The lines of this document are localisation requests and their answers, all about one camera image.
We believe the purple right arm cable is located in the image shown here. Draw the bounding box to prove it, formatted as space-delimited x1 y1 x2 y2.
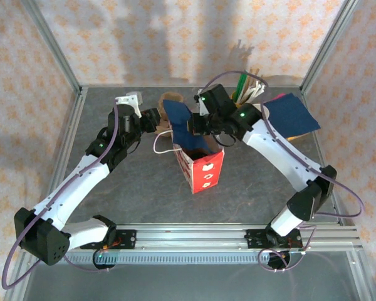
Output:
202 71 365 273

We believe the aluminium corner post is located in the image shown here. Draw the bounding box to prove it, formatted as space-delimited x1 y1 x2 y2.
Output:
300 0 360 92
21 0 84 95

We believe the white wrapped straw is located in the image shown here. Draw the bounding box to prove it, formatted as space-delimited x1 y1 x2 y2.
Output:
244 88 267 104
243 83 269 103
241 79 264 103

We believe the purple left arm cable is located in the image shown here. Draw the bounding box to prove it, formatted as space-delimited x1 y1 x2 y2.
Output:
1 105 118 289

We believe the aluminium frame leg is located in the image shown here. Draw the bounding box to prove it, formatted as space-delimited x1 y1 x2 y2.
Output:
3 265 31 301
347 250 375 301

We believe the single navy napkin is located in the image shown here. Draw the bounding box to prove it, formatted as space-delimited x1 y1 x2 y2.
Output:
162 99 213 156

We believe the navy napkin stack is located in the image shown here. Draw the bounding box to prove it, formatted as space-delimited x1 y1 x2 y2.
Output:
263 93 321 139

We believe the tan napkin stack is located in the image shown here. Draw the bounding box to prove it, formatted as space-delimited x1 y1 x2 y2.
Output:
285 131 311 142

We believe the red and white paper bag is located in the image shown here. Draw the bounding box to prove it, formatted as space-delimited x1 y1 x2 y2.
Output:
153 130 226 195

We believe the grey slotted cable duct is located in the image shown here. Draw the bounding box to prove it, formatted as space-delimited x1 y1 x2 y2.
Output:
65 252 270 265

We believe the stack of pulp cup carriers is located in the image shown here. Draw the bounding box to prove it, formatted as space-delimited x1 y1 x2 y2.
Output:
156 92 185 135

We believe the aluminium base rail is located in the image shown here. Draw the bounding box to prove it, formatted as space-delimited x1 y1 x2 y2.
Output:
64 223 363 251

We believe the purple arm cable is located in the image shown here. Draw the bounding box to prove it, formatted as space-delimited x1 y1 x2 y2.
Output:
1 105 118 289
202 71 365 273

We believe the aluminium side table rail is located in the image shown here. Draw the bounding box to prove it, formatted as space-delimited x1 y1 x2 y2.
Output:
43 87 89 226
300 88 345 226

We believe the green straw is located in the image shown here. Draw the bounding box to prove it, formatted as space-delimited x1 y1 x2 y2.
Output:
236 73 249 101

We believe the black round cable port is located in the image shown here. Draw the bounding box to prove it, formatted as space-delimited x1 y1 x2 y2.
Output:
93 250 117 271
268 250 291 271

